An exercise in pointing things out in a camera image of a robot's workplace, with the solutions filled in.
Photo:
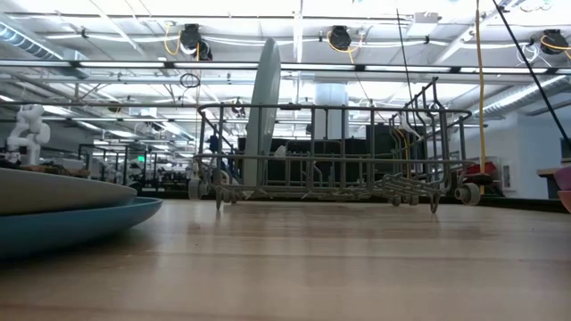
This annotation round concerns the large light blue plate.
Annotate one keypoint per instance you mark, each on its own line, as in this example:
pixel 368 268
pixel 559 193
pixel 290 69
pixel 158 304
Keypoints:
pixel 265 98

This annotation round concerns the large teal blue plate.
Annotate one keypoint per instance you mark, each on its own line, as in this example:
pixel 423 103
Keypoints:
pixel 67 227

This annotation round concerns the large grey plate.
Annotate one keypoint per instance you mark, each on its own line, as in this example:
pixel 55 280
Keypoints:
pixel 53 191

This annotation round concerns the purple plate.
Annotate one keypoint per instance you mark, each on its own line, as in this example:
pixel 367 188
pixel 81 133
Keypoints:
pixel 564 178

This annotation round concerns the small orange plate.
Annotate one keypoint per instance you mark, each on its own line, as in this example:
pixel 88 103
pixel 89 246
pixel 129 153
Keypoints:
pixel 566 200

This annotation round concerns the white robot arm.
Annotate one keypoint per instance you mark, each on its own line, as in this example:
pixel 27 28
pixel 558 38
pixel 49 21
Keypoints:
pixel 29 129

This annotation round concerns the white round column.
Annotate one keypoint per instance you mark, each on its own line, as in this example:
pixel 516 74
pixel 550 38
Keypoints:
pixel 331 111

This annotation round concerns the black cabinets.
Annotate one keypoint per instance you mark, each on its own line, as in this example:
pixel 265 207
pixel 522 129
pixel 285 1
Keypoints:
pixel 388 147

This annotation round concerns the red storage bins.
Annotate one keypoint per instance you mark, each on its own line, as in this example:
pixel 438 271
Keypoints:
pixel 488 168

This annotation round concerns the wooden background desk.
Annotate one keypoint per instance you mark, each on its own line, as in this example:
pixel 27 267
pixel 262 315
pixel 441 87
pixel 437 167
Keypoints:
pixel 546 171

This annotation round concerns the white wall box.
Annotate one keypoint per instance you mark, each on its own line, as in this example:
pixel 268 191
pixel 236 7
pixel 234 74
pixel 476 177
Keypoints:
pixel 506 176

